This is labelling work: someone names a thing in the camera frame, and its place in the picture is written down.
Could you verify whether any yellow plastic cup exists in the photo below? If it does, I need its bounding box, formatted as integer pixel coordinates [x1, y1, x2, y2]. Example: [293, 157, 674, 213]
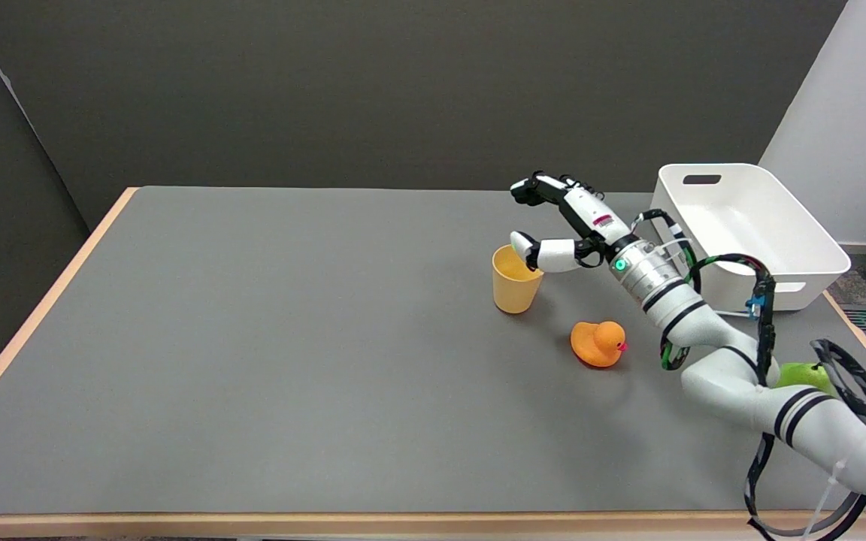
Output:
[492, 244, 545, 315]

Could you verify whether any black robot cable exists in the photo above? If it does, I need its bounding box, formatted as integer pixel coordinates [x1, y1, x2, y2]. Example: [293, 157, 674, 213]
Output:
[632, 210, 866, 541]

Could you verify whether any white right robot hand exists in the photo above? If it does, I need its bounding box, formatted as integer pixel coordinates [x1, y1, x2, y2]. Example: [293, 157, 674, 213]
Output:
[510, 172, 640, 274]

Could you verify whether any white plastic bin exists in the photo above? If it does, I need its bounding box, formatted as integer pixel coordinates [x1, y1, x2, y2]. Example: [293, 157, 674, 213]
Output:
[650, 163, 852, 313]

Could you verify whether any yellow rubber duck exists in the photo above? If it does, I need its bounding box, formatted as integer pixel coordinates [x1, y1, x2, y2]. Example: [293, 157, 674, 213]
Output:
[571, 321, 628, 369]

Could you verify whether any green toy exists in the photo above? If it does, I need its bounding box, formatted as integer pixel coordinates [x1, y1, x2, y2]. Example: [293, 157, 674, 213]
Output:
[775, 362, 840, 397]

